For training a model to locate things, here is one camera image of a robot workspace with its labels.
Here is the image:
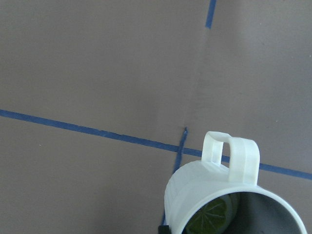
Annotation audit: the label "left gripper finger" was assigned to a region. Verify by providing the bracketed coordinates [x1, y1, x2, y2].
[157, 225, 171, 234]

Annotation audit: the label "lemon slice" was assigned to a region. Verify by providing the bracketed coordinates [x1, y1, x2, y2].
[184, 193, 240, 234]

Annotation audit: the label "white mug with handle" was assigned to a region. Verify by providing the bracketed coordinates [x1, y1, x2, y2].
[164, 131, 307, 234]

